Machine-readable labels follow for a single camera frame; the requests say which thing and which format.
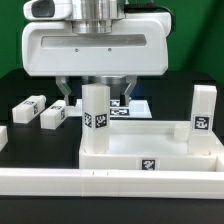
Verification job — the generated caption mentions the tag sheet on table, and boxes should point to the tag sheet on table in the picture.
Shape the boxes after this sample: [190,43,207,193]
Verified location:
[66,99,152,118]

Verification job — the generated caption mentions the white left fence piece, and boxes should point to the white left fence piece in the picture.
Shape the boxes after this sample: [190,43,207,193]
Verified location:
[0,126,8,152]

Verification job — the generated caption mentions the white front fence bar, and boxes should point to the white front fence bar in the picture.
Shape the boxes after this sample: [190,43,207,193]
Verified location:
[0,168,224,199]

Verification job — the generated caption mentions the white desk top tray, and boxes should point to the white desk top tray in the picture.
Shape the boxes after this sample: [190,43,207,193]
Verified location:
[79,120,224,172]

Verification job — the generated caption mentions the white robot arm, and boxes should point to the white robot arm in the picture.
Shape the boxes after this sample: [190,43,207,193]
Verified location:
[22,0,175,105]

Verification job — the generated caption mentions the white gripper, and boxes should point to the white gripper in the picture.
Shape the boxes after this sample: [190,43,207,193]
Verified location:
[22,13,171,106]

